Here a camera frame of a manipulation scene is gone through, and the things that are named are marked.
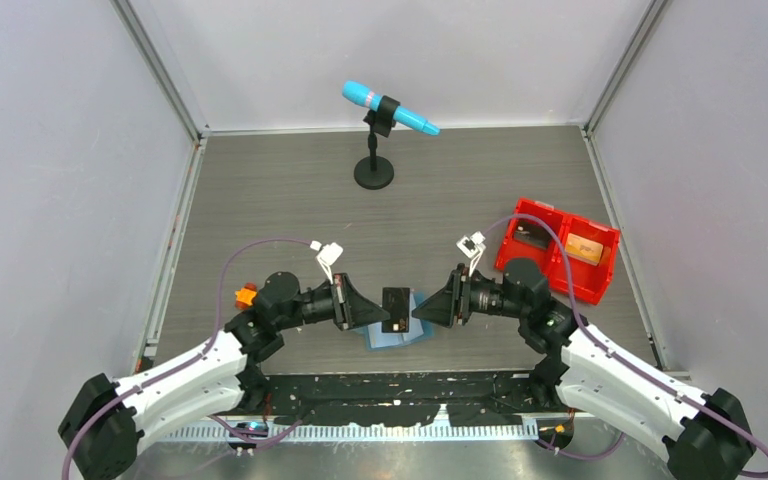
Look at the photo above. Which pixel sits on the black card in bin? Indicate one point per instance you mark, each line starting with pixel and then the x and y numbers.
pixel 532 235

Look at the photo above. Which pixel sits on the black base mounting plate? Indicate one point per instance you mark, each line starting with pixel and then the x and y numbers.
pixel 467 398

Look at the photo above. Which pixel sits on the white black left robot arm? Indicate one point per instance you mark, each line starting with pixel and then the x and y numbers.
pixel 111 422

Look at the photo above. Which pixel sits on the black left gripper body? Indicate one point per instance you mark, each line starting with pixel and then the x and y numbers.
pixel 339 301

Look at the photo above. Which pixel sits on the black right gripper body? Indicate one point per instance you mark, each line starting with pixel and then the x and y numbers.
pixel 465 303

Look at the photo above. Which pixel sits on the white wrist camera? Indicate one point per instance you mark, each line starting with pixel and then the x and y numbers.
pixel 326 256
pixel 472 247

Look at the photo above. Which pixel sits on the blue toy microphone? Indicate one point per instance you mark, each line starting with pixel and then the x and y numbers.
pixel 387 109

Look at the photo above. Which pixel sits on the red two-compartment bin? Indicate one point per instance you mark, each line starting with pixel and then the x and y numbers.
pixel 588 282

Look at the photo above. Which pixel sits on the orange card in bin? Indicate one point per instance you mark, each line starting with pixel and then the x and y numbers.
pixel 584 249

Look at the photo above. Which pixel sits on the black credit card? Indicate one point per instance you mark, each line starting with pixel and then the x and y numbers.
pixel 396 301

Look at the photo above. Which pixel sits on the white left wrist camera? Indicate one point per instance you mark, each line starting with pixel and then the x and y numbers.
pixel 326 256

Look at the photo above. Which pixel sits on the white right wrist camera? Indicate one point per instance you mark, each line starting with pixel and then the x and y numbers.
pixel 472 247

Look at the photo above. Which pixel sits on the black microphone stand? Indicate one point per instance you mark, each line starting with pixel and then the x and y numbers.
pixel 374 172

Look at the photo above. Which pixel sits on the blue card holder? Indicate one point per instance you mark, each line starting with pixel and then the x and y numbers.
pixel 419 331

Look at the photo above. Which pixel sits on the orange plastic object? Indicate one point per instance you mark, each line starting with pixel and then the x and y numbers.
pixel 244 296

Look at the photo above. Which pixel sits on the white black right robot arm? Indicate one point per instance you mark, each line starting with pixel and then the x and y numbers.
pixel 691 431

